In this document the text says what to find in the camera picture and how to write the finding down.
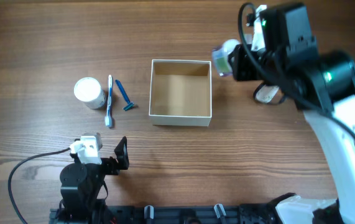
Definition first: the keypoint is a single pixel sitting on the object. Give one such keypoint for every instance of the dark mouthwash spray bottle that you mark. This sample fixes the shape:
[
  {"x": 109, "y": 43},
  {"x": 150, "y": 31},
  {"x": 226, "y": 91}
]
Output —
[{"x": 220, "y": 57}]

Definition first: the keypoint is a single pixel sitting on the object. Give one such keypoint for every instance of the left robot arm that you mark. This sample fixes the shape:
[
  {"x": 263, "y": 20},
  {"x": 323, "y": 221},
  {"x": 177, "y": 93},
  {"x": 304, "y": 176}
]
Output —
[{"x": 83, "y": 179}]

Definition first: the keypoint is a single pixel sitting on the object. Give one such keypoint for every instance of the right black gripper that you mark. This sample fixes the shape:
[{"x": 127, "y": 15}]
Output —
[{"x": 244, "y": 62}]

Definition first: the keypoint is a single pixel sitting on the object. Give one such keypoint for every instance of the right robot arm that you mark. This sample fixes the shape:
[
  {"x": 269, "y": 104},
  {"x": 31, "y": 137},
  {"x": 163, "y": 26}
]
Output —
[{"x": 323, "y": 88}]

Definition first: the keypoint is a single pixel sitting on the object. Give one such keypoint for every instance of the blue disposable razor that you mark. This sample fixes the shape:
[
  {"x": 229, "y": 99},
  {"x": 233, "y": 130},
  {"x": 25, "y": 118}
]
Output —
[{"x": 130, "y": 104}]

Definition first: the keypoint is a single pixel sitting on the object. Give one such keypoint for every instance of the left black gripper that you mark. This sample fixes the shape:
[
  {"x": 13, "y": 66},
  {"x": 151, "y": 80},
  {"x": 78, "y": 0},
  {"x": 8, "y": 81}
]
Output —
[{"x": 112, "y": 163}]

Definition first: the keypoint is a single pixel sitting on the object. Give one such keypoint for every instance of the blue white toothbrush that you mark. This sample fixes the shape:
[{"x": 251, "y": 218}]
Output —
[{"x": 108, "y": 118}]

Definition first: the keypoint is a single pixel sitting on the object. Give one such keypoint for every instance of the white floral lotion tube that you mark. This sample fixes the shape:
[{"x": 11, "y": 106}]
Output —
[{"x": 265, "y": 93}]

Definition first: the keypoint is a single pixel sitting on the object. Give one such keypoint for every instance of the beige open cardboard box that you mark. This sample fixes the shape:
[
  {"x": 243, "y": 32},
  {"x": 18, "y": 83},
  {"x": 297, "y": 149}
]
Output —
[{"x": 180, "y": 93}]

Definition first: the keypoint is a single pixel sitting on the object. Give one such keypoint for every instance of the clear cotton swab tub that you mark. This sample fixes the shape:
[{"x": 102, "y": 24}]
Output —
[{"x": 89, "y": 91}]

